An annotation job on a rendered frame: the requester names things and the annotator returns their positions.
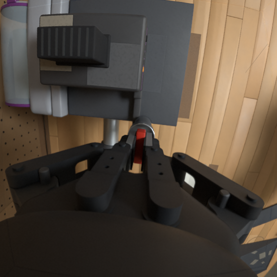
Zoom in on light grey vacuum motor housing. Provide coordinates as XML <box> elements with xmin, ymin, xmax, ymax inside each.
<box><xmin>26</xmin><ymin>0</ymin><xmax>70</xmax><ymax>118</ymax></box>

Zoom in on clear dust bin purple rings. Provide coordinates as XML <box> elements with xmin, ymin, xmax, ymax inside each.
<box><xmin>0</xmin><ymin>0</ymin><xmax>31</xmax><ymax>108</ymax></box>

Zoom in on dark panel with grey patches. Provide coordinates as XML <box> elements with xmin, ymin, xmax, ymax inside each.
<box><xmin>239</xmin><ymin>239</ymin><xmax>277</xmax><ymax>274</ymax></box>

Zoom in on dark grey vacuum rail body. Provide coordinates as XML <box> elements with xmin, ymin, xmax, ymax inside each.
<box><xmin>67</xmin><ymin>0</ymin><xmax>195</xmax><ymax>128</ymax></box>

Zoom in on dark grey battery ribbed grip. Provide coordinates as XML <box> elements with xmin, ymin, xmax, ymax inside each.
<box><xmin>36</xmin><ymin>14</ymin><xmax>149</xmax><ymax>92</ymax></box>

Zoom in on brown square wall panel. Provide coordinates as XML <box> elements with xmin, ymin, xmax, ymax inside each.
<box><xmin>178</xmin><ymin>32</ymin><xmax>202</xmax><ymax>119</ymax></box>

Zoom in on red plunger tab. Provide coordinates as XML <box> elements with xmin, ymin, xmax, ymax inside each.
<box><xmin>132</xmin><ymin>129</ymin><xmax>147</xmax><ymax>165</ymax></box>

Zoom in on silver wand tube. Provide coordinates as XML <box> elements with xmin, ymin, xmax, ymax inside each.
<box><xmin>102</xmin><ymin>118</ymin><xmax>120</xmax><ymax>146</ymax></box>

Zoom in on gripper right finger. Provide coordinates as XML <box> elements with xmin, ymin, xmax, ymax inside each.
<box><xmin>140</xmin><ymin>131</ymin><xmax>265</xmax><ymax>226</ymax></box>

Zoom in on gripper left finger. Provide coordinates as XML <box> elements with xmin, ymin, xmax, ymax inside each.
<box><xmin>5</xmin><ymin>134</ymin><xmax>136</xmax><ymax>213</ymax></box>

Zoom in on dark plunger collar silver ring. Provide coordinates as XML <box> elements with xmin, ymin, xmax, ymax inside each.
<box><xmin>129</xmin><ymin>115</ymin><xmax>156</xmax><ymax>139</ymax></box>

